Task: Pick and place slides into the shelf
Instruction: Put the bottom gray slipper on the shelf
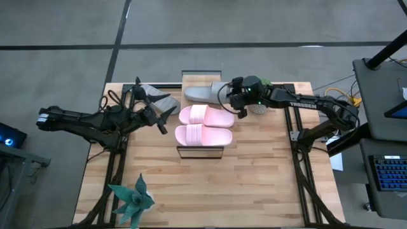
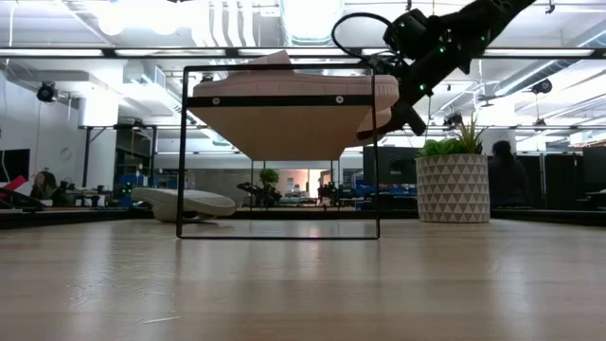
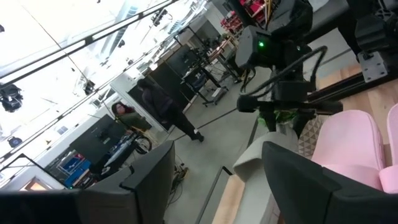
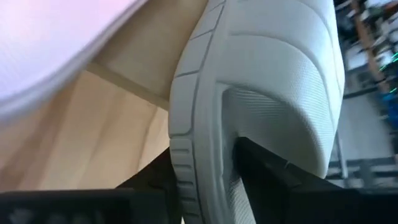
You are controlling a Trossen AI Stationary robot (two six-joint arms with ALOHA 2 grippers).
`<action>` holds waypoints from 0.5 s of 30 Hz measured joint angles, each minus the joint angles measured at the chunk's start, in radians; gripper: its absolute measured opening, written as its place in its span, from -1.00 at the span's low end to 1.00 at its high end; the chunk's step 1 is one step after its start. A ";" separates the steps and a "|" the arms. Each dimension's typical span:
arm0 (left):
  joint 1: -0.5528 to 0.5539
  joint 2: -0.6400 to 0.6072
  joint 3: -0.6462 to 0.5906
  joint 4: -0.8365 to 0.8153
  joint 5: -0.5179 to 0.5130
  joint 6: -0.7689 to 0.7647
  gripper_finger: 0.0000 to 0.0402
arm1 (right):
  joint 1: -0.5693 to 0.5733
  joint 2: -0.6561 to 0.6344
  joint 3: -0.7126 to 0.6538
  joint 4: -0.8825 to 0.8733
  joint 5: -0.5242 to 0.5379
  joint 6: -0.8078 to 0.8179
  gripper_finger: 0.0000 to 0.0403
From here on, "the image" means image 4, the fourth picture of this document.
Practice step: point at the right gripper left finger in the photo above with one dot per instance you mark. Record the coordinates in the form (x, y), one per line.
(93, 205)

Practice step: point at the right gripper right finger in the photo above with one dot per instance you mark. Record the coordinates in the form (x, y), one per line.
(295, 199)

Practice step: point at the pink slide sandal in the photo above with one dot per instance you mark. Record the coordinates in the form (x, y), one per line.
(46, 40)

